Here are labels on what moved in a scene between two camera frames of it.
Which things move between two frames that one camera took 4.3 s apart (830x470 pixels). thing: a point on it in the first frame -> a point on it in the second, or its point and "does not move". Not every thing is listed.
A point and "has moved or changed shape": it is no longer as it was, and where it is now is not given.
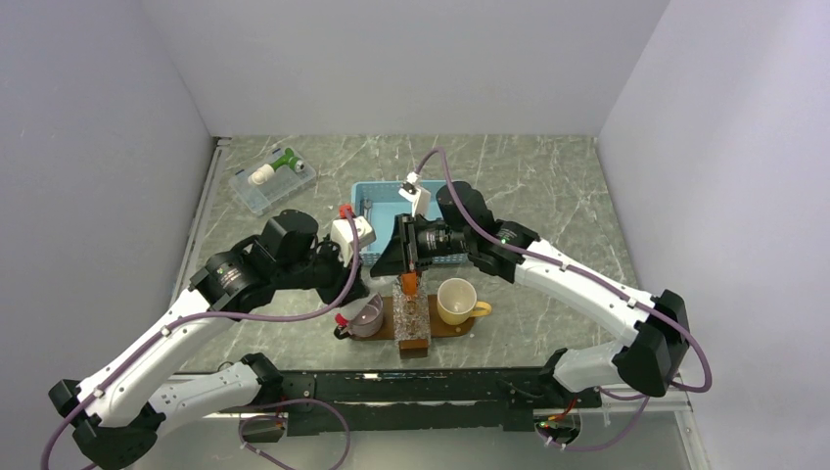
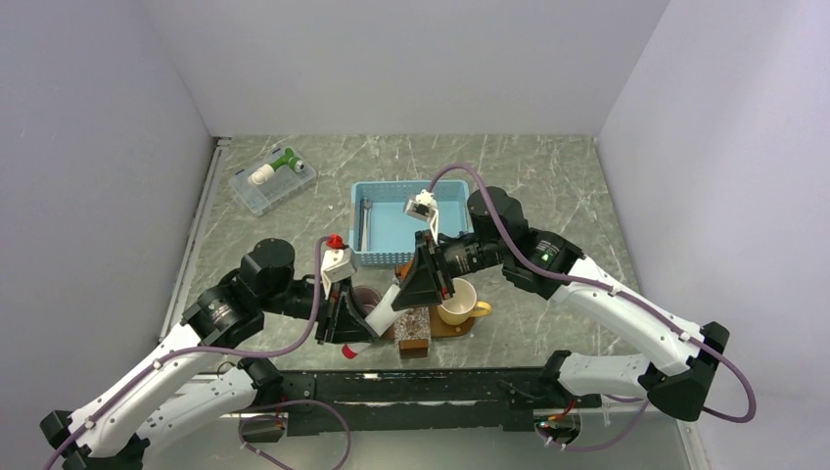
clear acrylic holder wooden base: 412,319 does not move
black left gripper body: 330,275 -> 298,299
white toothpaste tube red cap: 341,320 has moved or changed shape
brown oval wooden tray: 438,328 does not move
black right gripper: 393,258 -> 422,286
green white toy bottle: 264,172 does not move
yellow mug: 456,302 does not move
